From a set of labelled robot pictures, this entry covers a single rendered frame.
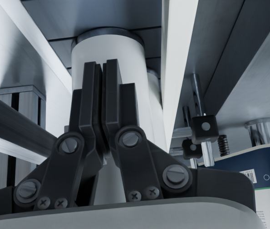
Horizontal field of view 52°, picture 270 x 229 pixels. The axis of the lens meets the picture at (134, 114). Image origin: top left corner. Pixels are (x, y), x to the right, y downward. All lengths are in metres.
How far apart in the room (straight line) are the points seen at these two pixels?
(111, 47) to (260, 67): 0.15
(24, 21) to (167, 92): 0.10
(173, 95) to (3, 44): 0.18
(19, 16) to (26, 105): 0.20
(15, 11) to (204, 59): 0.23
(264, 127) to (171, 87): 0.28
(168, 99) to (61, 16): 0.09
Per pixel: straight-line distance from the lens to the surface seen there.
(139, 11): 0.17
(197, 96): 0.36
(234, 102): 0.35
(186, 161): 0.65
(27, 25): 0.19
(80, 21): 0.18
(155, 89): 0.23
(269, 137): 0.45
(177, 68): 0.16
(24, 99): 0.37
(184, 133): 0.34
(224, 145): 0.51
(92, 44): 0.18
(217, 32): 0.30
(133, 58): 0.17
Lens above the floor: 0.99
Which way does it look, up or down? 19 degrees down
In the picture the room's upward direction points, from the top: 175 degrees clockwise
